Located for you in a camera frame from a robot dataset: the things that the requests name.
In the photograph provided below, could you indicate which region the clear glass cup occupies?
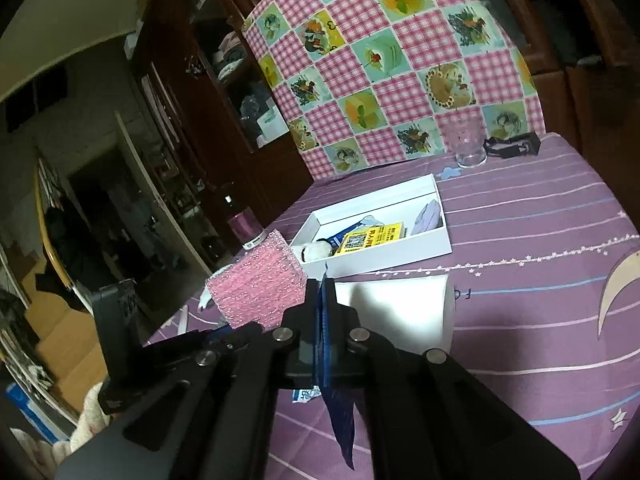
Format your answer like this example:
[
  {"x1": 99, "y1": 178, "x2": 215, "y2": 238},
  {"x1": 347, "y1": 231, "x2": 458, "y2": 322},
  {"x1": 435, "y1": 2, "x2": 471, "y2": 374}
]
[{"x1": 446, "y1": 117, "x2": 487, "y2": 169}]

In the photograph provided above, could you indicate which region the yellow tissue packet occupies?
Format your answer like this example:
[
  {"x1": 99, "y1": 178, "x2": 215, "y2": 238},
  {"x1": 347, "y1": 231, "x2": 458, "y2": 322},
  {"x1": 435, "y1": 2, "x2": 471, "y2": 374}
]
[{"x1": 335, "y1": 222, "x2": 406, "y2": 255}]

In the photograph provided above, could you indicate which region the purple pump bottle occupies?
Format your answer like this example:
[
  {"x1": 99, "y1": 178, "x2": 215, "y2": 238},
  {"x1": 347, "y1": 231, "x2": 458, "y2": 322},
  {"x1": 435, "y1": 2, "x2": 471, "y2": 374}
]
[{"x1": 224, "y1": 193, "x2": 266, "y2": 250}]

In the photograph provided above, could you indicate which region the person left hand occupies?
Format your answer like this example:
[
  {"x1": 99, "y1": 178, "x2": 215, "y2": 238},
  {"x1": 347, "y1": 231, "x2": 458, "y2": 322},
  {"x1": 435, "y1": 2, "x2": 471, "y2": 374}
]
[{"x1": 70, "y1": 382, "x2": 112, "y2": 453}]

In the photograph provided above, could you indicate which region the white face cloth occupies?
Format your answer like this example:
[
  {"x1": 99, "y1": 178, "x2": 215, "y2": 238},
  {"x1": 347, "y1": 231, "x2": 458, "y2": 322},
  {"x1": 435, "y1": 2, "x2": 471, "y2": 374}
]
[{"x1": 198, "y1": 264, "x2": 230, "y2": 312}]

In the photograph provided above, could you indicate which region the purple striped tablecloth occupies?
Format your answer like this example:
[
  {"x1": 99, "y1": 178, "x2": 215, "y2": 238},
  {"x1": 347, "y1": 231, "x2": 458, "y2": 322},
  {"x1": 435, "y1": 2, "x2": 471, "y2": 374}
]
[{"x1": 273, "y1": 133, "x2": 639, "y2": 478}]

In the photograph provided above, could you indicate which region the white toilet paper roll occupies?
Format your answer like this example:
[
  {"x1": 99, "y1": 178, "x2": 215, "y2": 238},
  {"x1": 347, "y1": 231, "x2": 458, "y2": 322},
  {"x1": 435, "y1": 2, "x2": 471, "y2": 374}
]
[{"x1": 335, "y1": 274, "x2": 456, "y2": 354}]

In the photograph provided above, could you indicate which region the white cardboard box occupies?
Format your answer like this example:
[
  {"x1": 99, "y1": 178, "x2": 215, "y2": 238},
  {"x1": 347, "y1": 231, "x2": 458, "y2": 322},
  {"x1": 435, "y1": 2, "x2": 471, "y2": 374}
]
[{"x1": 290, "y1": 174, "x2": 452, "y2": 280}]

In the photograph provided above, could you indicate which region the lavender soft pad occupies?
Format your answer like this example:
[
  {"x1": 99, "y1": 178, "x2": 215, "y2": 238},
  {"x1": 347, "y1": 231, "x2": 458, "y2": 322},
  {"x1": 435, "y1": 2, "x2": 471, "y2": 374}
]
[{"x1": 411, "y1": 200, "x2": 442, "y2": 235}]

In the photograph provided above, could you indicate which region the pink checkered patchwork cloth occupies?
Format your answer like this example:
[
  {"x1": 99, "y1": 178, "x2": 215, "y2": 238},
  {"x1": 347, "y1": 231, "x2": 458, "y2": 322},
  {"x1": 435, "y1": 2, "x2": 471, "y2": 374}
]
[{"x1": 242, "y1": 0, "x2": 546, "y2": 180}]

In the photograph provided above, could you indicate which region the blue eye mask packet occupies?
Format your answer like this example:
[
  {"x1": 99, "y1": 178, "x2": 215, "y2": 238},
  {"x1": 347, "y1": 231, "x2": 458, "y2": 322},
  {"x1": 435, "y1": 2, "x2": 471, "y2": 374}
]
[{"x1": 326, "y1": 214, "x2": 384, "y2": 250}]

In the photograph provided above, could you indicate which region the black strap clip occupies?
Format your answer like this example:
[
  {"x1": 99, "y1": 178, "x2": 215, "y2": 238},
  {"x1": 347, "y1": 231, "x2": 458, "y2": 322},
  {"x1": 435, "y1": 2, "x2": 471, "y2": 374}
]
[{"x1": 484, "y1": 132, "x2": 541, "y2": 159}]

